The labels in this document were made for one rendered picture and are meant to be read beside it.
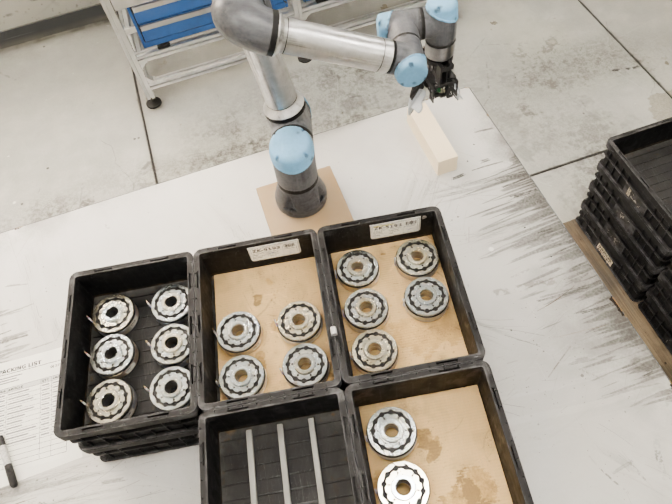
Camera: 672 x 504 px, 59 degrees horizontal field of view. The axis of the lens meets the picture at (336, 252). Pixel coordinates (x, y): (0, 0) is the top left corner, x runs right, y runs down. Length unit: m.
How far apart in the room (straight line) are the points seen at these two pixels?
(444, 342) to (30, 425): 1.03
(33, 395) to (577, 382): 1.34
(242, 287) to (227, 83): 1.94
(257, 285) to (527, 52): 2.24
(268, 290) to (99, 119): 2.07
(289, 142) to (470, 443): 0.85
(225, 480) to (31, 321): 0.78
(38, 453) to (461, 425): 1.00
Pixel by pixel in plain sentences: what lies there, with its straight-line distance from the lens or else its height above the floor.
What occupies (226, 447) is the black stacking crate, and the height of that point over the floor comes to 0.83.
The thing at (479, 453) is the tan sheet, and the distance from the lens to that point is 1.30.
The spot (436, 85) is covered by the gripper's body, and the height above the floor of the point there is 0.99.
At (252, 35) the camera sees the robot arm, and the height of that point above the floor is 1.31.
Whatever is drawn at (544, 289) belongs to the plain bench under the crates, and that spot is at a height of 0.70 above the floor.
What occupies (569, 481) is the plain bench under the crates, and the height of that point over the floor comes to 0.70.
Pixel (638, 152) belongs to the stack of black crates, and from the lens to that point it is 2.27.
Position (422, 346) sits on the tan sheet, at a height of 0.83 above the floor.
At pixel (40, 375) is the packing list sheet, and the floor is 0.70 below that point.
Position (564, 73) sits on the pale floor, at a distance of 3.25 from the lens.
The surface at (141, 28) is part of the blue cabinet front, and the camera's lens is 3.05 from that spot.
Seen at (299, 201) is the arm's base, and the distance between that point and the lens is 1.66.
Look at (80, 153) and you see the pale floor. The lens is 3.24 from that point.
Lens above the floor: 2.09
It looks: 57 degrees down
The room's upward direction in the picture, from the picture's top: 10 degrees counter-clockwise
